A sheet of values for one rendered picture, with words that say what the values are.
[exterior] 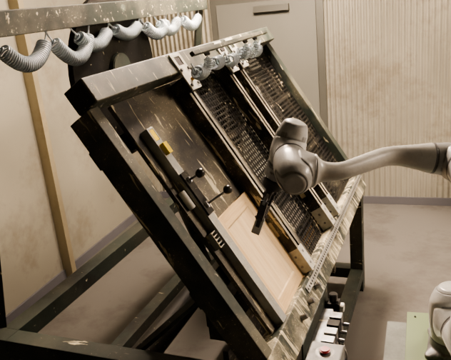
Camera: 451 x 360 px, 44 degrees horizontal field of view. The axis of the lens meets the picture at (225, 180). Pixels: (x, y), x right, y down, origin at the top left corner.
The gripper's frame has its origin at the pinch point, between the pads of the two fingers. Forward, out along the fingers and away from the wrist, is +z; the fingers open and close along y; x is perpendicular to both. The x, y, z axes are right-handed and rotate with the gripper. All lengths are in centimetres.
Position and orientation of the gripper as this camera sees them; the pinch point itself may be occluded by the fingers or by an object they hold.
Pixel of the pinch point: (257, 225)
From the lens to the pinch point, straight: 195.6
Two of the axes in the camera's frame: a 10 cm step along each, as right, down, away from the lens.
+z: -2.6, 8.3, 5.0
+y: -3.7, 3.9, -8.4
